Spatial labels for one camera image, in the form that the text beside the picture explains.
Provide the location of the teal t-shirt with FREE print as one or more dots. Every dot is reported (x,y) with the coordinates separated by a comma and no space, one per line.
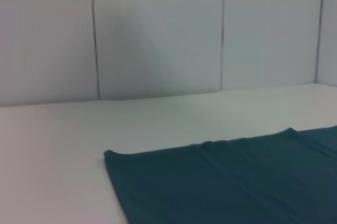
(223,181)

